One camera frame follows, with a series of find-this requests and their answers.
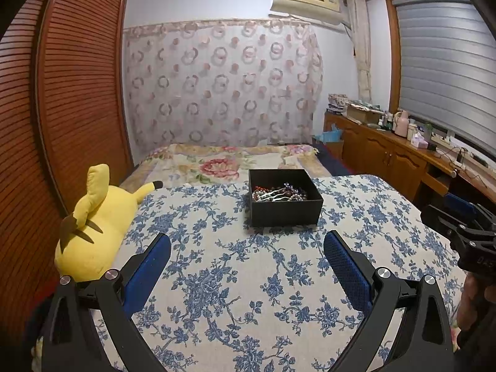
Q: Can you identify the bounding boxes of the blue floral tablecloth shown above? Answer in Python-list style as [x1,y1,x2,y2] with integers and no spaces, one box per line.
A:
[35,174,466,372]

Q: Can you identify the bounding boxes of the beaded bracelets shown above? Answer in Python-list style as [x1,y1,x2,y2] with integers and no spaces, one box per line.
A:
[255,182,301,204]

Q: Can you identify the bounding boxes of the brown louvered wardrobe door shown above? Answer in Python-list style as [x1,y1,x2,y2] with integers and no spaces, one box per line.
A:
[0,0,68,342]
[36,0,134,218]

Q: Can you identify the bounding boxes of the white pearl necklace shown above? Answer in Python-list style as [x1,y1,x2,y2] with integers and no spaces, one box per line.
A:
[251,190,312,203]

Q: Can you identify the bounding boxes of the black square box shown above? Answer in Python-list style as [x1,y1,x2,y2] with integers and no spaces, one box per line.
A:
[248,168,325,228]

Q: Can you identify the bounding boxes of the wooden cabinet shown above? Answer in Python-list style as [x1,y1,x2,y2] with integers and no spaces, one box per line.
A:
[323,112,467,203]

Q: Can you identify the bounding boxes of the floral bed blanket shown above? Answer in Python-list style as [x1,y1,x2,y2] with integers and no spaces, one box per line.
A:
[119,143,331,191]

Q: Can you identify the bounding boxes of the wall air conditioner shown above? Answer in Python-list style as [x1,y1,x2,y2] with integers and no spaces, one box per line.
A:
[270,0,342,24]

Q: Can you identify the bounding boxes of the yellow plush toy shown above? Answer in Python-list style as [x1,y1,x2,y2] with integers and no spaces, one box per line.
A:
[54,163,164,283]

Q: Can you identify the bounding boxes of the dark blue cloth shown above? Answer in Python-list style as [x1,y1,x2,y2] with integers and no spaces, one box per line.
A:
[311,141,352,177]

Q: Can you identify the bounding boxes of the grey window blind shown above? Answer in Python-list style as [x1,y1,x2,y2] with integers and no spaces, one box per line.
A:
[391,0,496,142]

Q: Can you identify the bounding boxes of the pink thermos jug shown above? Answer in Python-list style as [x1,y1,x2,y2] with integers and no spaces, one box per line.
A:
[394,110,410,139]

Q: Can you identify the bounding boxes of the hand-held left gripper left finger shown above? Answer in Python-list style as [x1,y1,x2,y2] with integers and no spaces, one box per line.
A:
[39,232,173,372]

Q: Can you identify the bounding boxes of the circle patterned lace curtain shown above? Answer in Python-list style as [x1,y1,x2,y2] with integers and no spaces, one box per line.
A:
[122,19,325,160]

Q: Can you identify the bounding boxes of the light blue bag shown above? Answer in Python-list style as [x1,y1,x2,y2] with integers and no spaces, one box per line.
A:
[313,129,344,145]

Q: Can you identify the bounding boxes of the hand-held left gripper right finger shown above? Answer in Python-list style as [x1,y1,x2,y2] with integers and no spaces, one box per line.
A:
[323,230,456,372]

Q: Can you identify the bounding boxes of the person's right hand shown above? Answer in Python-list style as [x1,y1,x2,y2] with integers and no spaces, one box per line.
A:
[456,273,496,330]

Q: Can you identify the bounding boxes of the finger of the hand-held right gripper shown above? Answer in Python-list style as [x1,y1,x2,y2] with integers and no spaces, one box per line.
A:
[443,192,481,215]
[420,204,463,239]

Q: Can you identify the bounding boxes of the white power strip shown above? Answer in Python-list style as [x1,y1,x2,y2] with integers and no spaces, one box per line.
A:
[434,134,489,173]

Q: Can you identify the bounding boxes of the stack of papers and boxes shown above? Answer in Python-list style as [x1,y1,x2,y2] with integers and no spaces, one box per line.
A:
[327,93,385,125]

